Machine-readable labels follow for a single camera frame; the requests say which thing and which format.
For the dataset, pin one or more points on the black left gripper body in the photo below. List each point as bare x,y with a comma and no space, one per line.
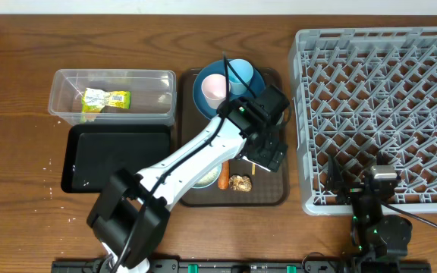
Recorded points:
270,158

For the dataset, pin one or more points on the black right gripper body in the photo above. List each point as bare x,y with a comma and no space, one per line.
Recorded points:
355,188

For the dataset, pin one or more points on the brown mushroom piece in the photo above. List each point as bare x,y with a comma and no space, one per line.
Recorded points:
240,183

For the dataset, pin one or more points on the orange carrot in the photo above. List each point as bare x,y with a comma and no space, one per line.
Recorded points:
223,180

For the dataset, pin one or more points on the pile of white rice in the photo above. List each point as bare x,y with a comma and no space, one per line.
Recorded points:
211,177

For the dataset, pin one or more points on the light blue bowl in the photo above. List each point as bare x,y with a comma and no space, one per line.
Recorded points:
197,185

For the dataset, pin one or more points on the yellow green snack wrapper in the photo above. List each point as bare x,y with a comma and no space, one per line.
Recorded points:
94,101

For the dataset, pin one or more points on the white napkin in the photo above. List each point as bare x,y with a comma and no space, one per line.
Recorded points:
255,163

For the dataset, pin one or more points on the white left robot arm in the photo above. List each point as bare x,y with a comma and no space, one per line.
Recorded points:
132,211

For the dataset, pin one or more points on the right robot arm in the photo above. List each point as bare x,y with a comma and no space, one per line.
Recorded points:
382,239

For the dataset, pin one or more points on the grey dishwasher rack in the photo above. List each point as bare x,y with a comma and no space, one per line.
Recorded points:
358,92

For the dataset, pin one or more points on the dark blue plate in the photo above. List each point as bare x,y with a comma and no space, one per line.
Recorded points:
257,84

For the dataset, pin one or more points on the light blue cup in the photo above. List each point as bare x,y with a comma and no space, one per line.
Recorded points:
240,73

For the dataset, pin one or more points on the pink cup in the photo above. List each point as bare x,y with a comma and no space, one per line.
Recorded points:
214,89

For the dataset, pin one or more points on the brown serving tray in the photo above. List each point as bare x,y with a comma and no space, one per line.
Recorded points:
268,188

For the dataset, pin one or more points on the clear plastic bin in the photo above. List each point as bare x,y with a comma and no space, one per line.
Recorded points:
153,95

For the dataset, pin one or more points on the black plastic tray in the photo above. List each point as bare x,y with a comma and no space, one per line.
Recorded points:
95,152

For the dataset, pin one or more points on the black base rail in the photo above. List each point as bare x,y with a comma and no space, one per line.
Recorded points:
174,266

